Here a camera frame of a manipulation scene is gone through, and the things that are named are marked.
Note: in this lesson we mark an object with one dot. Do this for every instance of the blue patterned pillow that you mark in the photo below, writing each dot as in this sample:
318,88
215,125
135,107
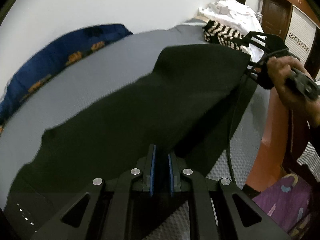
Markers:
57,55

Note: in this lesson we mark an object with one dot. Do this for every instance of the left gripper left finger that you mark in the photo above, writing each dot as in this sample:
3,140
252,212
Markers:
148,168

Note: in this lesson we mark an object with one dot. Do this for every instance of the brown wooden door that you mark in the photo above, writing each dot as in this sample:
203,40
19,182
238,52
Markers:
276,17

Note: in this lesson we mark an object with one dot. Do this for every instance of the black pants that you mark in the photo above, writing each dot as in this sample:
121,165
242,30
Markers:
185,105

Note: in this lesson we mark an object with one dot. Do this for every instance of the white louvered wardrobe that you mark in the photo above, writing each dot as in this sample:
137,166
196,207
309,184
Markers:
300,35

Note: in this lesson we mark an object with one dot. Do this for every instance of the white cloth pile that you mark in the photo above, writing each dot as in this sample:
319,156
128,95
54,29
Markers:
236,16

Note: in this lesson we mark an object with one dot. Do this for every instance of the black white striped cloth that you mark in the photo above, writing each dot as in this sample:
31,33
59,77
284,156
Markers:
217,33

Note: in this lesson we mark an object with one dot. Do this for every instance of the person's right hand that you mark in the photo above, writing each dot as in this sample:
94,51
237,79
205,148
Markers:
279,69

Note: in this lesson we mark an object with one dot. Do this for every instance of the grey textured mattress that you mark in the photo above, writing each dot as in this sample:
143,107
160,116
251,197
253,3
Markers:
137,55

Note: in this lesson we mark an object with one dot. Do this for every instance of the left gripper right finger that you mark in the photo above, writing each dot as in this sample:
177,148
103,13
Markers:
176,166

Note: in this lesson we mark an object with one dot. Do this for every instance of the purple patterned clothing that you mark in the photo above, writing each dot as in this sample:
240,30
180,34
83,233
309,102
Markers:
293,201

